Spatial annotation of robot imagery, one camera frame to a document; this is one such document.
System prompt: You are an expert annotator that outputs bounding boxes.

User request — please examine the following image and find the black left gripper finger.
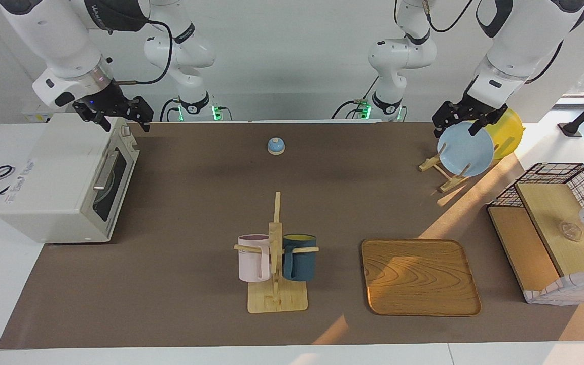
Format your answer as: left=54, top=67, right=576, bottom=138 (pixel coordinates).
left=433, top=104, right=460, bottom=138
left=468, top=111, right=509, bottom=136

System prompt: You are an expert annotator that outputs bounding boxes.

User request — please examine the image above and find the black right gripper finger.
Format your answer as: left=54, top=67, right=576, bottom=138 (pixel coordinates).
left=131, top=103, right=153, bottom=133
left=73, top=104, right=111, bottom=132

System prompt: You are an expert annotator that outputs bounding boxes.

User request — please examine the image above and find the oven door with handle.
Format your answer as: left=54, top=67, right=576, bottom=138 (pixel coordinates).
left=80, top=129, right=140, bottom=241

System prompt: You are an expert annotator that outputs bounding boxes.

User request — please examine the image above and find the white toaster oven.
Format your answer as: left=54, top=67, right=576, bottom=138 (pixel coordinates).
left=0, top=113, right=140, bottom=245

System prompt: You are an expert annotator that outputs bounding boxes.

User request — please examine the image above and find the yellow plate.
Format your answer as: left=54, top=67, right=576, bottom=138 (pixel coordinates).
left=485, top=108, right=524, bottom=160

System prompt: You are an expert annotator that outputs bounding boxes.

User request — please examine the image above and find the light blue plate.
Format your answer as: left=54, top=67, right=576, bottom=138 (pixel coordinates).
left=437, top=122, right=495, bottom=177

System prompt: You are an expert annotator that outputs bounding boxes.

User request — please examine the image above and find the wooden plate rack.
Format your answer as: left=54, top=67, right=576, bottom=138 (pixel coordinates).
left=419, top=143, right=500, bottom=193

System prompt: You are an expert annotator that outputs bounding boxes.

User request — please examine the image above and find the brown table mat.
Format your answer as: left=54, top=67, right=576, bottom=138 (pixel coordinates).
left=0, top=122, right=584, bottom=350

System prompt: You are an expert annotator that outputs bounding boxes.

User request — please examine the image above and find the clear glass dish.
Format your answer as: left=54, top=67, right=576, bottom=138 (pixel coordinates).
left=560, top=221, right=583, bottom=242

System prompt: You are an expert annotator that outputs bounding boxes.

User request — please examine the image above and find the square wooden tray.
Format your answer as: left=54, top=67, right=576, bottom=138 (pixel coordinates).
left=361, top=238, right=482, bottom=317

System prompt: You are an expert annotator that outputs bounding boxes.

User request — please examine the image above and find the pink mug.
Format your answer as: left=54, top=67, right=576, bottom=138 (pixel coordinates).
left=237, top=234, right=272, bottom=283

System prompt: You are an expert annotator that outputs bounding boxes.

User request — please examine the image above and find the white checkered cloth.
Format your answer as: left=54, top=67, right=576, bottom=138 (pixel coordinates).
left=523, top=267, right=584, bottom=306

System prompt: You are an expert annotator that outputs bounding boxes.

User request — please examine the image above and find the dark blue mug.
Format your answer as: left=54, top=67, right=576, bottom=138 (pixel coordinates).
left=282, top=234, right=317, bottom=282

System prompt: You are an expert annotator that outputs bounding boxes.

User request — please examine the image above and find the wooden mug rack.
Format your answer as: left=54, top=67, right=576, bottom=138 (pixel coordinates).
left=234, top=191, right=319, bottom=314

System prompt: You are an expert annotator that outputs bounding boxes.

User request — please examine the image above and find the black right base cable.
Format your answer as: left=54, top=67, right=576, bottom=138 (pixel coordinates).
left=159, top=98, right=181, bottom=122

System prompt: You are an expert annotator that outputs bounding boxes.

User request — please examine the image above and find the black base cable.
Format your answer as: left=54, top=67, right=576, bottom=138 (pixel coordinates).
left=331, top=76, right=379, bottom=120
left=159, top=98, right=181, bottom=122

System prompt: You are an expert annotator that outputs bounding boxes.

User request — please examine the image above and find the white wall socket box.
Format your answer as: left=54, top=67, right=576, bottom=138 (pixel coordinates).
left=21, top=98, right=69, bottom=123

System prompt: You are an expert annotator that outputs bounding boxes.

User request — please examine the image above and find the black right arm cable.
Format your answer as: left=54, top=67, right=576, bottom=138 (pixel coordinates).
left=111, top=19, right=175, bottom=85

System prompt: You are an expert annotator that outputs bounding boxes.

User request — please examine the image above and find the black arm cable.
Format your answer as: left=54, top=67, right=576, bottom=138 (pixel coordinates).
left=424, top=0, right=475, bottom=33
left=111, top=19, right=175, bottom=85

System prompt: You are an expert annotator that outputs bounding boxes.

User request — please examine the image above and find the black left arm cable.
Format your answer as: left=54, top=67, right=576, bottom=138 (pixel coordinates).
left=424, top=0, right=475, bottom=33

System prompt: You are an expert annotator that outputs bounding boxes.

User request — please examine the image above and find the black left base cable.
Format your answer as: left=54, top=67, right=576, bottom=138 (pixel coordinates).
left=331, top=76, right=379, bottom=120

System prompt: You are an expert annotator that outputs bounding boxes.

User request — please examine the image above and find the wooden shelf with wire basket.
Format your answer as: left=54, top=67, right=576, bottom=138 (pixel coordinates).
left=486, top=162, right=584, bottom=305

